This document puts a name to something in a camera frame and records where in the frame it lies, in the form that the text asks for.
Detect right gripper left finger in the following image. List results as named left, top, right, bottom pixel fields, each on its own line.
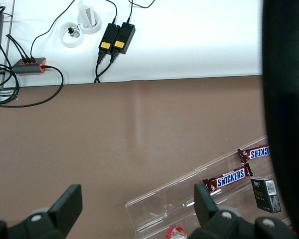
left=0, top=184, right=83, bottom=239

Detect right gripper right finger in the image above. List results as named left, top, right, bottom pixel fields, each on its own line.
left=189, top=183, right=299, bottom=239

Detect Snickers chocolate bar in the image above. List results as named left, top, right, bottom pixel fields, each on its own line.
left=202, top=163, right=254, bottom=195
left=237, top=145, right=271, bottom=164

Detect clear acrylic stepped shelf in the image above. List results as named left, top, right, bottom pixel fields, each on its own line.
left=125, top=135, right=294, bottom=239

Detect small black carton box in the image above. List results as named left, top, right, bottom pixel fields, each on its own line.
left=250, top=176, right=282, bottom=214

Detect brown tablecloth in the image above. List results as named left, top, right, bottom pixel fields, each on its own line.
left=0, top=74, right=274, bottom=239

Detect gray orange usb hub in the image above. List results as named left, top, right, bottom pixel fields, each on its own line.
left=12, top=57, right=47, bottom=75

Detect small black clip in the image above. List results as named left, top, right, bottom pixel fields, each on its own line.
left=68, top=26, right=81, bottom=38

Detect black power adapter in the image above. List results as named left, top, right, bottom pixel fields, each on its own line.
left=98, top=22, right=121, bottom=52
left=112, top=21, right=137, bottom=55

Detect silver metal bracket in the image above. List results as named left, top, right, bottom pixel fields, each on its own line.
left=0, top=88, right=19, bottom=102

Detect long looping black cable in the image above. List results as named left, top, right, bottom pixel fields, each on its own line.
left=0, top=64, right=65, bottom=108

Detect coiled black cable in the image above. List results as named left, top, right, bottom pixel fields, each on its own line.
left=0, top=63, right=20, bottom=104

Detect black adapter mains cord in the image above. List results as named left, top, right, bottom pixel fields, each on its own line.
left=96, top=48, right=120, bottom=84
left=94, top=48, right=107, bottom=84

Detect thick black camera cable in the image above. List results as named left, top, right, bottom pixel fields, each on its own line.
left=261, top=0, right=299, bottom=239

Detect black usb cable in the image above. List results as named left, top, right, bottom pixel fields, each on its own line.
left=8, top=36, right=31, bottom=64
left=5, top=34, right=26, bottom=64
left=11, top=37, right=37, bottom=64

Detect thin black hub cable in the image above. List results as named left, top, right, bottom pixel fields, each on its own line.
left=30, top=0, right=76, bottom=61

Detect gray metal table rail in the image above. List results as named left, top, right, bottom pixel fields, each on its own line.
left=1, top=0, right=16, bottom=88

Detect thin adapter output cable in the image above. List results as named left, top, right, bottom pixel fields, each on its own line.
left=106, top=0, right=119, bottom=25
left=127, top=0, right=134, bottom=24

